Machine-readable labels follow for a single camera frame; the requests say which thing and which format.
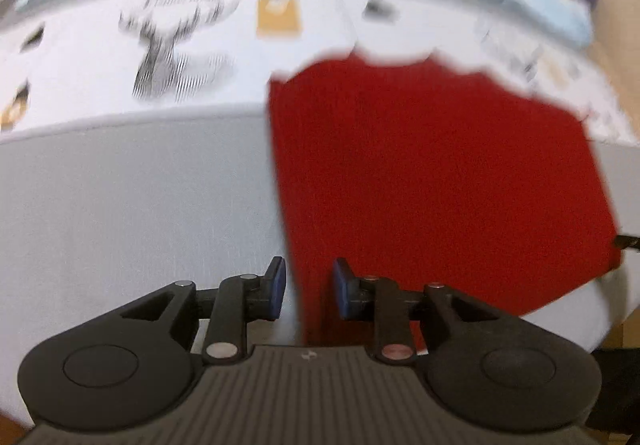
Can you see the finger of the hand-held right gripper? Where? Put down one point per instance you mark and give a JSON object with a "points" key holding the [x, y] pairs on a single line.
{"points": [[629, 241]]}

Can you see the grey bed sheet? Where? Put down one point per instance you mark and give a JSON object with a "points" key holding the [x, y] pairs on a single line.
{"points": [[135, 215]]}

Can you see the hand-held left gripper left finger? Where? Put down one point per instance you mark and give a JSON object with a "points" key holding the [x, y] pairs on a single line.
{"points": [[276, 292]]}

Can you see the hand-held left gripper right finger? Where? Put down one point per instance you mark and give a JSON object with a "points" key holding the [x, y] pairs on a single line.
{"points": [[341, 292]]}

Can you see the red knit sweater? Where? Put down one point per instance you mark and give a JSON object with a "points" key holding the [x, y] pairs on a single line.
{"points": [[430, 185]]}

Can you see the white printed bed sheet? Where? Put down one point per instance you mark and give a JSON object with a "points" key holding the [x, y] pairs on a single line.
{"points": [[150, 50]]}

